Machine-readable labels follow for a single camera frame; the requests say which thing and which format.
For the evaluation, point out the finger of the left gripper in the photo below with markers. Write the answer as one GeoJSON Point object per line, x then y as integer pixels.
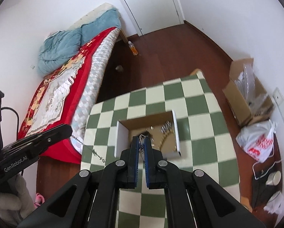
{"type": "Point", "coordinates": [38, 143]}

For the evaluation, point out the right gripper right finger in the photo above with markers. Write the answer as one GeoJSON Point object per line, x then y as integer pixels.
{"type": "Point", "coordinates": [155, 179]}

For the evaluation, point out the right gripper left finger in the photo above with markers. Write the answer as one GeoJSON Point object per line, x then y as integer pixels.
{"type": "Point", "coordinates": [129, 173]}

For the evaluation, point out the black smart watch band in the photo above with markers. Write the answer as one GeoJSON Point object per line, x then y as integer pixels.
{"type": "Point", "coordinates": [144, 134]}

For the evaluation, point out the white cardboard jewelry box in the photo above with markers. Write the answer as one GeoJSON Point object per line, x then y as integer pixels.
{"type": "Point", "coordinates": [161, 128]}

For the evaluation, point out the white checkered mattress sheet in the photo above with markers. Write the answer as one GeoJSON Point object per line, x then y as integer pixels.
{"type": "Point", "coordinates": [99, 60]}

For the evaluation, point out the red patterned bedspread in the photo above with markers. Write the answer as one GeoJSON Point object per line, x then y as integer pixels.
{"type": "Point", "coordinates": [56, 99]}

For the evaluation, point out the pink slipper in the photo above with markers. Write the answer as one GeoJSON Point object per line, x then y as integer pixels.
{"type": "Point", "coordinates": [39, 200]}

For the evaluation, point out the green white checkered tablecloth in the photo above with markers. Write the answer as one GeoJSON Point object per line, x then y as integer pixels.
{"type": "Point", "coordinates": [200, 138]}

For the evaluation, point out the blue quilt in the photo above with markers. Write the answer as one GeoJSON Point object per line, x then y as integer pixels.
{"type": "Point", "coordinates": [61, 46]}

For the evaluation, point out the white red plastic bag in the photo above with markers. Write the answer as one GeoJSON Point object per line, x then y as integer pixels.
{"type": "Point", "coordinates": [257, 140]}

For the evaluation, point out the orange drink bottle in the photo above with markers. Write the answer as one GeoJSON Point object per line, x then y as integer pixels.
{"type": "Point", "coordinates": [133, 48]}

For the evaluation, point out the white mug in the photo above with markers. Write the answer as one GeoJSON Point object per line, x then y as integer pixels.
{"type": "Point", "coordinates": [274, 178]}

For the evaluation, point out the brown cardboard box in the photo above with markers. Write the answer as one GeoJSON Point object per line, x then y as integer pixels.
{"type": "Point", "coordinates": [236, 101]}

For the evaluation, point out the clear plastic packaging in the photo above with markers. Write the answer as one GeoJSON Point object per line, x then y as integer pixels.
{"type": "Point", "coordinates": [245, 83]}

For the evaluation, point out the white door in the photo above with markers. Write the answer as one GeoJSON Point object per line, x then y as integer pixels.
{"type": "Point", "coordinates": [152, 15]}

